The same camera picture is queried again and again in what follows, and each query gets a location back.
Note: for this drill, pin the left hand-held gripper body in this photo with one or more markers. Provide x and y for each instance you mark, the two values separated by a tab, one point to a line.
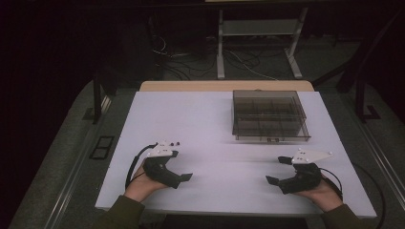
158	168

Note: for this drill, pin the clear smoky plastic drawer box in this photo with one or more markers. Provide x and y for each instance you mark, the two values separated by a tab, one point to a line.
269	116

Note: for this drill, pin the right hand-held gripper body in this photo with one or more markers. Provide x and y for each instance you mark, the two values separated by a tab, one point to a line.
302	178

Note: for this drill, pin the person's right hand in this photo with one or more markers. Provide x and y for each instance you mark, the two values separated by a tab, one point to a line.
321	194

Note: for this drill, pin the black floor socket frame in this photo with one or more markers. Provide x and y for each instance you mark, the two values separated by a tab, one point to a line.
102	147

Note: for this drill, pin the person's left hand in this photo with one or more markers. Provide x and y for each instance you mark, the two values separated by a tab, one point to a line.
141	186

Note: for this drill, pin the white metal stand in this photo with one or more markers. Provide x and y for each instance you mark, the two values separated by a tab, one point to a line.
259	28

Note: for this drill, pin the metal floor rail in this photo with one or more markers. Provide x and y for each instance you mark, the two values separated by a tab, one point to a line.
74	171
379	149

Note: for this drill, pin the dark metal stand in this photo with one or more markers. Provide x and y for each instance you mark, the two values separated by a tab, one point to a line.
101	95
363	79

